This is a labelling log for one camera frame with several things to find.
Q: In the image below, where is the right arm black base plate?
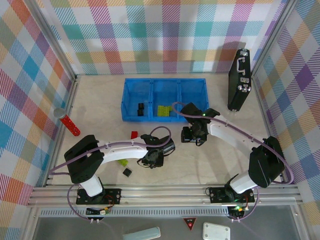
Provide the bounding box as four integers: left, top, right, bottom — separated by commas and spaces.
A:
208, 186, 256, 205

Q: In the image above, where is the grey slotted cable duct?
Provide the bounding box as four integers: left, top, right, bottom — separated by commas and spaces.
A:
39, 208, 230, 217

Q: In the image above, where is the black briefcase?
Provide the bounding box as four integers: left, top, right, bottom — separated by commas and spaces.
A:
226, 48, 252, 113

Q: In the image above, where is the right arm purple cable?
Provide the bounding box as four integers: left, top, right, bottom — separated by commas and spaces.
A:
171, 101, 295, 222

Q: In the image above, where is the white square plate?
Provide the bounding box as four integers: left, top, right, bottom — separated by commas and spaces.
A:
201, 221, 231, 240

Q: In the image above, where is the red perforated tube grey cap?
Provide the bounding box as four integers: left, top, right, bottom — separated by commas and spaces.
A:
54, 107, 82, 137

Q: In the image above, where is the aluminium mounting rail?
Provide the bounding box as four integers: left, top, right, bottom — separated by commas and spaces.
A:
26, 184, 303, 209

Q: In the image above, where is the aluminium frame post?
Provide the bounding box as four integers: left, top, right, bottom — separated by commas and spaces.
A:
26, 0, 78, 81
250, 0, 297, 76

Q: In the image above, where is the aluminium side rail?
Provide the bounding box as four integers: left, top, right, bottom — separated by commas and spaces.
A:
44, 74, 80, 187

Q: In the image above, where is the blue three-compartment bin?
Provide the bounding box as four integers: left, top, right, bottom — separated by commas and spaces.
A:
121, 77, 210, 123

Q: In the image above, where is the pale blue flat bar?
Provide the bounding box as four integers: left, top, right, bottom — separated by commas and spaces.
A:
121, 226, 161, 240

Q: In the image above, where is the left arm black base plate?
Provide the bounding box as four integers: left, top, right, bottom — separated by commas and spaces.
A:
75, 187, 123, 206

